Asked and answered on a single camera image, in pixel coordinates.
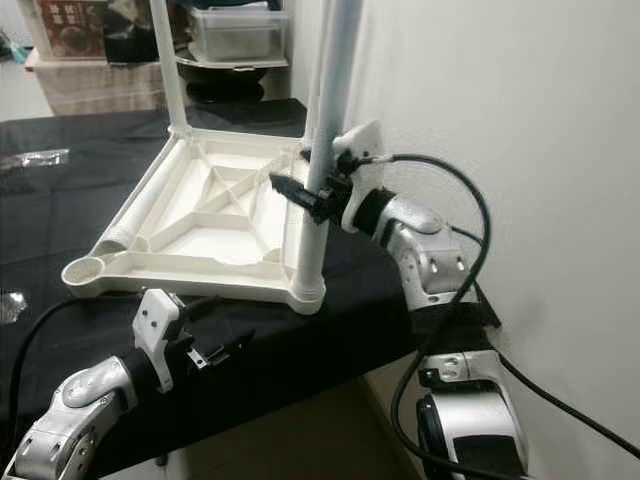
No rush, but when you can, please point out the clear plastic bag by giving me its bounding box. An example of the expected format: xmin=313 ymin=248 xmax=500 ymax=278
xmin=2 ymin=150 xmax=71 ymax=171

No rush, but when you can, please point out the white plastic children table top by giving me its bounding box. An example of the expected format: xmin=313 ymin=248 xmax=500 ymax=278
xmin=62 ymin=130 xmax=329 ymax=316

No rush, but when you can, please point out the black tablecloth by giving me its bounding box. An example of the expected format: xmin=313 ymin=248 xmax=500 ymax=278
xmin=0 ymin=98 xmax=501 ymax=479

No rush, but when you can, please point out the teal head broom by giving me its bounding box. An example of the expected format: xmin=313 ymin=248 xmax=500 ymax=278
xmin=2 ymin=30 xmax=29 ymax=69

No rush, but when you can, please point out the black plastic bag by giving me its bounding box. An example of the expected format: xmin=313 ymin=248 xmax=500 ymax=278
xmin=105 ymin=0 xmax=161 ymax=66

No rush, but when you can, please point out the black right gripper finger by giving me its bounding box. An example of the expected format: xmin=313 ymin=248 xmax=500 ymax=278
xmin=268 ymin=172 xmax=326 ymax=219

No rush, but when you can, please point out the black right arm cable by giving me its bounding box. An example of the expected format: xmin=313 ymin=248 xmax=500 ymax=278
xmin=370 ymin=153 xmax=640 ymax=480

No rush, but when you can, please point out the clear tape patch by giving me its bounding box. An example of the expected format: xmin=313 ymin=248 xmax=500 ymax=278
xmin=0 ymin=290 xmax=29 ymax=326

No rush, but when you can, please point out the dark green round lid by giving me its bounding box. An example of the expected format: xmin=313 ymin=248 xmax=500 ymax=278
xmin=190 ymin=0 xmax=281 ymax=11

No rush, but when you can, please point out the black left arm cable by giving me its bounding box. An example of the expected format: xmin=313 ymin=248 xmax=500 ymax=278
xmin=5 ymin=290 xmax=151 ymax=451

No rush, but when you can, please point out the black wok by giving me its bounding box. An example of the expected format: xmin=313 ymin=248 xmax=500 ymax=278
xmin=180 ymin=58 xmax=286 ymax=103

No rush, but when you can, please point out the clear plastic storage box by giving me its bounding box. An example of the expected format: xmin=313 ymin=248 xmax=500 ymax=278
xmin=188 ymin=8 xmax=291 ymax=66

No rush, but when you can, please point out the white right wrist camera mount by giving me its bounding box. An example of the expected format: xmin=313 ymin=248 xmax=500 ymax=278
xmin=332 ymin=120 xmax=386 ymax=233

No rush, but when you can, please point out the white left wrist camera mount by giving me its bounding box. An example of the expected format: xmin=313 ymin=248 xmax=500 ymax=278
xmin=132 ymin=288 xmax=189 ymax=393

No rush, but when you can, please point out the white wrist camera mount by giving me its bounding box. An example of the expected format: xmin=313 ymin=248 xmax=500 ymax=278
xmin=132 ymin=288 xmax=189 ymax=393
xmin=332 ymin=120 xmax=386 ymax=233

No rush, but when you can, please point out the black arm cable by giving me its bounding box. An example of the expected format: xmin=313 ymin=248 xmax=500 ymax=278
xmin=5 ymin=290 xmax=151 ymax=451
xmin=370 ymin=153 xmax=640 ymax=480

